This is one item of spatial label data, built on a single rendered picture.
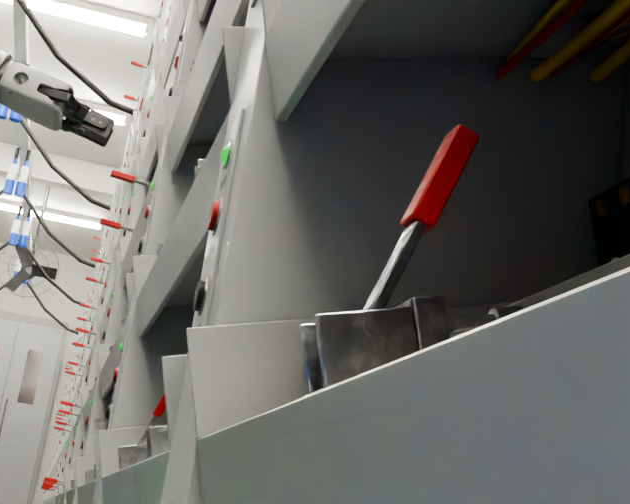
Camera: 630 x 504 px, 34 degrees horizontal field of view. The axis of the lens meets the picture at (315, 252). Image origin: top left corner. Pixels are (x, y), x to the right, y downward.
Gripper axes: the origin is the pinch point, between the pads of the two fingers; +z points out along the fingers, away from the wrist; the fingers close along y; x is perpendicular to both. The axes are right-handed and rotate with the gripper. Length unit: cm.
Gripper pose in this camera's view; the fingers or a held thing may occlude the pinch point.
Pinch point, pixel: (98, 128)
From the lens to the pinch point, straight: 159.8
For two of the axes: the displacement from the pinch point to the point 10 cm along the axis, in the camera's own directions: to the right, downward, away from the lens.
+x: -3.8, 8.7, -3.2
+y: -2.6, 2.3, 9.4
